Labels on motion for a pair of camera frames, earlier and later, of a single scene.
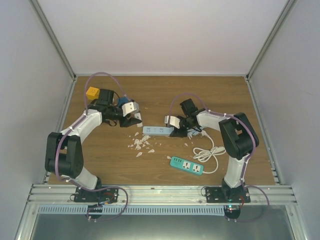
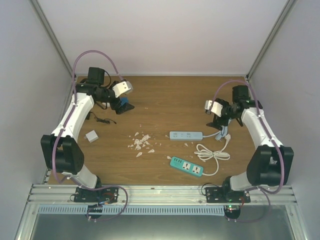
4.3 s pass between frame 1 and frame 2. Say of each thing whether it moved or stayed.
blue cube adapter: stayed
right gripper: moved
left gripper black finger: moved
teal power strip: stayed
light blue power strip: moved
